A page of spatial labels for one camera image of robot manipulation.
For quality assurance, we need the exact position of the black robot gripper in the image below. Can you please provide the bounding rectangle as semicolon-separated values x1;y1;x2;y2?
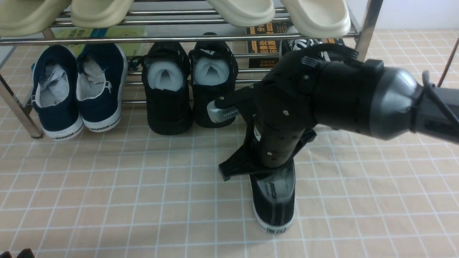
216;48;320;181

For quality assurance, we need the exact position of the black canvas lace shoe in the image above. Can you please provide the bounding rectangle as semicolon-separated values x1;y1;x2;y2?
249;161;295;234
279;25;328;60

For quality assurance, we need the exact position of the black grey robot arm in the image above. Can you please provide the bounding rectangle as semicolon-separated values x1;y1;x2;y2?
208;44;458;180

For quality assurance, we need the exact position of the silver metal shoe rack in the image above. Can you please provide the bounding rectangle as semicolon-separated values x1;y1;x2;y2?
1;0;383;139

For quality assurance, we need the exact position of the black mesh sneaker right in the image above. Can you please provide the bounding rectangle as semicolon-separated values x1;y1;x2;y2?
188;40;239;128

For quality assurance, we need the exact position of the black mesh sneaker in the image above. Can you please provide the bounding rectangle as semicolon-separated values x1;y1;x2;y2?
139;42;193;135
188;40;239;128

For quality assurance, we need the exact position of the black yellow printed box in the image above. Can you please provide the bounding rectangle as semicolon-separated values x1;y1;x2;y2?
246;21;345;68

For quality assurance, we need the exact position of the black mesh sneaker left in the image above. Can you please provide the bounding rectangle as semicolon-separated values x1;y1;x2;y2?
139;42;193;135

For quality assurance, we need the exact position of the cream slipper far right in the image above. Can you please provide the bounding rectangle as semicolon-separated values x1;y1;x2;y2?
281;0;351;39

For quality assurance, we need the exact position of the cream slipper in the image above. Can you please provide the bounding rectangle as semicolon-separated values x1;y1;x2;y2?
281;0;351;39
207;0;275;27

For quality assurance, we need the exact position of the green yellow book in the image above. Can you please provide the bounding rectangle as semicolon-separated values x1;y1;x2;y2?
54;26;147;57

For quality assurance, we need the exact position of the navy canvas shoe right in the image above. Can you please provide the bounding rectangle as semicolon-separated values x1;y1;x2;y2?
76;43;128;132

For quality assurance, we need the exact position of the navy canvas shoe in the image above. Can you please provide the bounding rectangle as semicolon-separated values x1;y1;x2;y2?
76;43;128;132
31;45;83;142

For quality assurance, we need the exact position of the navy canvas shoe left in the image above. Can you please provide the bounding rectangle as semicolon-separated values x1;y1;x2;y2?
31;45;83;142

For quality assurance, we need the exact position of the dark brown object corner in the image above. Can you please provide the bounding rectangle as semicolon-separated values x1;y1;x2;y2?
0;248;35;258

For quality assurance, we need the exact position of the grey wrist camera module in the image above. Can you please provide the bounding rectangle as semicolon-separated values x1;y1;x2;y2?
207;101;240;124

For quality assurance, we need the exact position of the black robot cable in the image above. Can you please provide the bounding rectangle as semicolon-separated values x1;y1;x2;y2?
301;43;459;133

